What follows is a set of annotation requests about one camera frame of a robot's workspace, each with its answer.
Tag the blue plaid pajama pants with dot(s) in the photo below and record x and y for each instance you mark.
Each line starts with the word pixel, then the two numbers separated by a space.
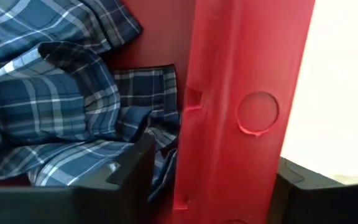
pixel 57 102

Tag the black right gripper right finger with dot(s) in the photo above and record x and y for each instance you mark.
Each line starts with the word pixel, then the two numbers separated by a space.
pixel 322 205

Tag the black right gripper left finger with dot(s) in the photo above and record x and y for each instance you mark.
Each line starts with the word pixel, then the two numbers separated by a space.
pixel 73 205

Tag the red plastic laundry bin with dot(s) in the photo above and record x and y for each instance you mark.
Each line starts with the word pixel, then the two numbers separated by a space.
pixel 228 62

